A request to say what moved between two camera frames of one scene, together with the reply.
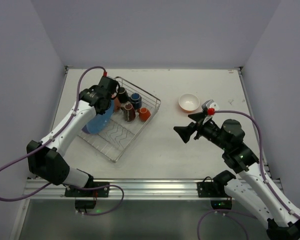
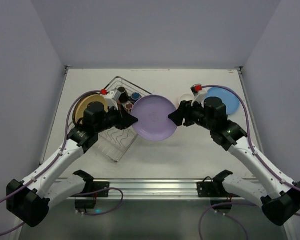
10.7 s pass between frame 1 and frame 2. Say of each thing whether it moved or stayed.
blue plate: moved
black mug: stayed
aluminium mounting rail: stayed
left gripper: moved
